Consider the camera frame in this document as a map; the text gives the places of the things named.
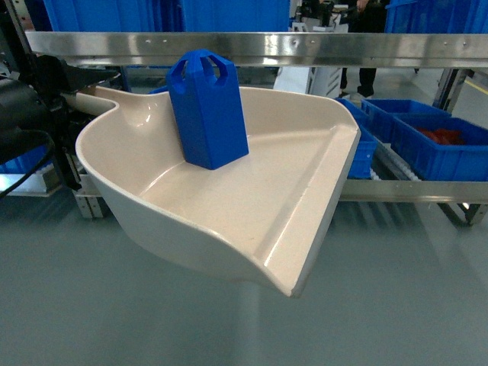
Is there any beige plastic dustpan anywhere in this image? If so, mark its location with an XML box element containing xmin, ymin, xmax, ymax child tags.
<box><xmin>68</xmin><ymin>86</ymin><xmax>360</xmax><ymax>297</ymax></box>

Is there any blue plastic part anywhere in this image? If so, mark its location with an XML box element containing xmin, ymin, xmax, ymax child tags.
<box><xmin>166</xmin><ymin>49</ymin><xmax>249</xmax><ymax>170</ymax></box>

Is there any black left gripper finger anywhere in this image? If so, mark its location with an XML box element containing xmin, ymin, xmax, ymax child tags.
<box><xmin>47</xmin><ymin>106</ymin><xmax>94</xmax><ymax>191</ymax></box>
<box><xmin>36</xmin><ymin>55</ymin><xmax>118</xmax><ymax>94</ymax></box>

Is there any steel roller shelf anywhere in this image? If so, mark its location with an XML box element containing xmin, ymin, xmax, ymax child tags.
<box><xmin>0</xmin><ymin>0</ymin><xmax>488</xmax><ymax>228</ymax></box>

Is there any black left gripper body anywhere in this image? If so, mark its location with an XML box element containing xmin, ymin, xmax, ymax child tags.
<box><xmin>1</xmin><ymin>56</ymin><xmax>60</xmax><ymax>164</ymax></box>

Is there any blue bin behind dustpan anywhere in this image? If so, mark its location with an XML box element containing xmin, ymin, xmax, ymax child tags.
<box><xmin>336</xmin><ymin>98</ymin><xmax>377</xmax><ymax>179</ymax></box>

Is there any blue bin middle shelf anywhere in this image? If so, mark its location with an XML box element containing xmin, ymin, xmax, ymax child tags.
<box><xmin>360</xmin><ymin>98</ymin><xmax>453</xmax><ymax>142</ymax></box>

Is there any blue bin with red parts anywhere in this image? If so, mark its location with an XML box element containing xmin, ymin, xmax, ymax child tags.
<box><xmin>390</xmin><ymin>116</ymin><xmax>488</xmax><ymax>182</ymax></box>

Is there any black cable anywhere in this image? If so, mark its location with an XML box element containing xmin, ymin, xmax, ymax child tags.
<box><xmin>0</xmin><ymin>129</ymin><xmax>56</xmax><ymax>199</ymax></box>

